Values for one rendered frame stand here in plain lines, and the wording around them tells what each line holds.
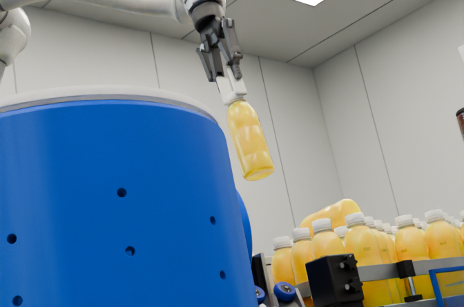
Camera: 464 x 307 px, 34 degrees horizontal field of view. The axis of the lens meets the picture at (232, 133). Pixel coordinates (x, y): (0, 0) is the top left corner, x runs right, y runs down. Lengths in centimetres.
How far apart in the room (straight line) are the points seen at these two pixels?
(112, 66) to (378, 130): 234
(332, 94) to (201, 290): 623
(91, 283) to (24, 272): 5
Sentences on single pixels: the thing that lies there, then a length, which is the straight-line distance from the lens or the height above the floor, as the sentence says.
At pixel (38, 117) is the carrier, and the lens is 56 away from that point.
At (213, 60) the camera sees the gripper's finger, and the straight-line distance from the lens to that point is 170.
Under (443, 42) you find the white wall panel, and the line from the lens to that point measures 619.
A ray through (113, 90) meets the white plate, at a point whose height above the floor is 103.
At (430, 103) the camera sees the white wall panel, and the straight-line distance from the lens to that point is 616.
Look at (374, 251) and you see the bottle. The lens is 156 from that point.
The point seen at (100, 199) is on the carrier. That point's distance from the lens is 54.
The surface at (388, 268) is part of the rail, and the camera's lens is 155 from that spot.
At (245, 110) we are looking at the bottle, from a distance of 160.
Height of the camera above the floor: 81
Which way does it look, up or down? 18 degrees up
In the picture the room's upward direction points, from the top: 11 degrees counter-clockwise
